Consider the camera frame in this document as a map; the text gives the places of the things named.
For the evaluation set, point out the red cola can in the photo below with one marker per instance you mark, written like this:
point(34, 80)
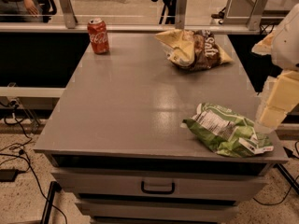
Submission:
point(98, 36)

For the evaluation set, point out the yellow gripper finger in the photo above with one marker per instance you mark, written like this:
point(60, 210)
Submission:
point(264, 46)
point(279, 97)

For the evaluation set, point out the left metal rail bracket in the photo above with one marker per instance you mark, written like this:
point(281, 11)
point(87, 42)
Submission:
point(70, 19)

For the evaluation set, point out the seated person in background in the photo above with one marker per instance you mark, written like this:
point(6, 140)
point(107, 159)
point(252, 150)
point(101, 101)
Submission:
point(27, 10)

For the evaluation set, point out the black power adapter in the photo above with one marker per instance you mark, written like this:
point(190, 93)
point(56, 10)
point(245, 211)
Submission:
point(8, 175)

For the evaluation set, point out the black drawer handle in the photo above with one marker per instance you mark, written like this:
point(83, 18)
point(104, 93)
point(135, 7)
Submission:
point(157, 190)

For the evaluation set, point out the brown and yellow chip bag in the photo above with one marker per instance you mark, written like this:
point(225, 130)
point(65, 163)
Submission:
point(192, 50)

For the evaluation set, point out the green jalapeno chip bag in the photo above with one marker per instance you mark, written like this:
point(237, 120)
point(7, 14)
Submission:
point(227, 133)

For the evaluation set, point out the right metal rail bracket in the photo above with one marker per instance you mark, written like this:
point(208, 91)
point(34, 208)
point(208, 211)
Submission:
point(255, 17)

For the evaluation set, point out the middle metal rail bracket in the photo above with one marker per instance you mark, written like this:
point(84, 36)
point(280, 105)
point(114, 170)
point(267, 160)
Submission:
point(180, 14)

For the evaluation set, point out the metal rail bracket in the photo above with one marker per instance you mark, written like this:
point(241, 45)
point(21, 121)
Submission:
point(180, 14)
point(255, 17)
point(70, 19)

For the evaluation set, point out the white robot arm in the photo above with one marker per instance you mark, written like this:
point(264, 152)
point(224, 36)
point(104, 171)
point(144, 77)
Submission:
point(285, 44)

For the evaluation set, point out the grey drawer cabinet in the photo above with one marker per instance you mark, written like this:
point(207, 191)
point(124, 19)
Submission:
point(118, 123)

